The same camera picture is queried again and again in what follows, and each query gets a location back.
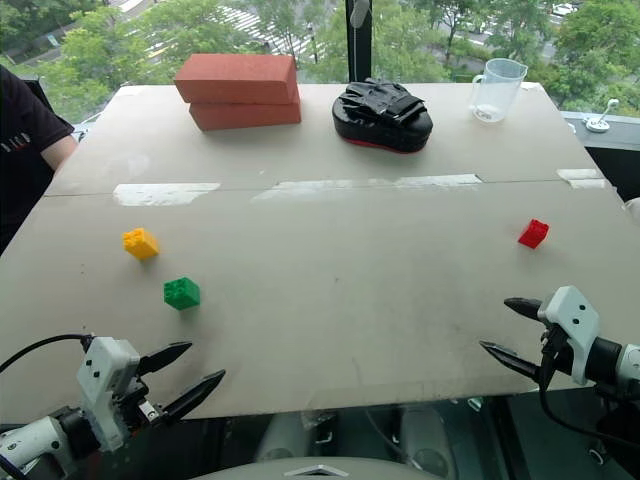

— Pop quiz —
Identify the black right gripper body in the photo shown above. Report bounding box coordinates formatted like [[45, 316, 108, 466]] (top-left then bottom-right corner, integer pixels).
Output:
[[536, 319, 576, 389]]

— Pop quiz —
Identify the black window frame post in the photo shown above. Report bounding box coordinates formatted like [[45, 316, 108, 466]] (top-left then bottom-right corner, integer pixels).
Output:
[[344, 0, 374, 84]]

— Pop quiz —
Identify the clear plastic measuring cup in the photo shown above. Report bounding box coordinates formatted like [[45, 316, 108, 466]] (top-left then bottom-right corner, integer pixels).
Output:
[[468, 58, 529, 126]]

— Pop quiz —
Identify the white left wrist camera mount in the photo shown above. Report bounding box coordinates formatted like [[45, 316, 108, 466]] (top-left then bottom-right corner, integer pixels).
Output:
[[75, 336, 142, 454]]

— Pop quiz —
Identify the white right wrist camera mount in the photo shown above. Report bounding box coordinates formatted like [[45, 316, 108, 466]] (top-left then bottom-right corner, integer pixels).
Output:
[[537, 285, 601, 386]]

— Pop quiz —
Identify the short clear tape strip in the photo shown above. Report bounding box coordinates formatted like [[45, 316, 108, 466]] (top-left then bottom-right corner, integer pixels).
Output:
[[113, 182, 222, 208]]

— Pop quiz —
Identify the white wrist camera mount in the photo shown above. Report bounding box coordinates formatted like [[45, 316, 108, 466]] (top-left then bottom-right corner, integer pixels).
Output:
[[75, 336, 142, 454], [537, 285, 601, 386]]

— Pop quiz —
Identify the yellow toy brick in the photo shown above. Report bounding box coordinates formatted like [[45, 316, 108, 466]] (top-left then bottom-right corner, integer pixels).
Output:
[[122, 227, 161, 261]]

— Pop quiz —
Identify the black glove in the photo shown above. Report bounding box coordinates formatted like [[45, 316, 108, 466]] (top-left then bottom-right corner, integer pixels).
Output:
[[342, 77, 427, 127]]

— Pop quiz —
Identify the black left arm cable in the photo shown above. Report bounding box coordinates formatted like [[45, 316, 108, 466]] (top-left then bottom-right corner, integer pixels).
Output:
[[0, 333, 96, 375]]

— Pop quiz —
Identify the clear tape strip at edge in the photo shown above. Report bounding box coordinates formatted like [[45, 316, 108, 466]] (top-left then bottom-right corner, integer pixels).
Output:
[[555, 167, 609, 191]]

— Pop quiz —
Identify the person in black shirt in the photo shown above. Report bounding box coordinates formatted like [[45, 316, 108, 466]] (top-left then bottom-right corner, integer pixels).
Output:
[[0, 64, 80, 254]]

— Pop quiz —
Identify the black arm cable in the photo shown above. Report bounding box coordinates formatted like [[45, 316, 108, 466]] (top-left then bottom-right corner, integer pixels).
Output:
[[0, 333, 96, 375], [537, 340, 640, 439]]

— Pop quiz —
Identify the long clear tape strip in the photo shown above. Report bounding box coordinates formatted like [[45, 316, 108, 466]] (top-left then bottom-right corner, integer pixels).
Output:
[[250, 173, 484, 203]]

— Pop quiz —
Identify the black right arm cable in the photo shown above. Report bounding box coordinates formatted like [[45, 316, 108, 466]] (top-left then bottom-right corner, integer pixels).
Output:
[[537, 340, 640, 439]]

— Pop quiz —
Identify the black boxing focus pad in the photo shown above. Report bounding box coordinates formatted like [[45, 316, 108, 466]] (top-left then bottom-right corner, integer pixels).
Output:
[[331, 85, 433, 157]]

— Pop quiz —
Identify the green toy brick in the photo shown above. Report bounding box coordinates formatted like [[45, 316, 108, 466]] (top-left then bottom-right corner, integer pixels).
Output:
[[163, 276, 201, 312]]

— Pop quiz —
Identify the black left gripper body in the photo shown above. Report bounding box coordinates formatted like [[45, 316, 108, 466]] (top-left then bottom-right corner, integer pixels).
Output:
[[113, 371, 169, 442]]

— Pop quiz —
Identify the red toy brick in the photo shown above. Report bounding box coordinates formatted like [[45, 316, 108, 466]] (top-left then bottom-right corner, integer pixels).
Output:
[[517, 218, 550, 250]]

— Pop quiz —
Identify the grey robot torso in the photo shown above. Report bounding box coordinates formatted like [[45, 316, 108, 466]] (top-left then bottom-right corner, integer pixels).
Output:
[[192, 456, 454, 480]]

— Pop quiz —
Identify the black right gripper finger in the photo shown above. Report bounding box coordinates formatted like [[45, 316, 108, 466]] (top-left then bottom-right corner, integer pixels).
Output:
[[503, 296, 544, 322], [478, 340, 544, 386]]

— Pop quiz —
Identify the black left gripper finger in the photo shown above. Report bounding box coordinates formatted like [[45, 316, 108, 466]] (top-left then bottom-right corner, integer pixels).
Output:
[[136, 341, 194, 377], [160, 369, 227, 426]]

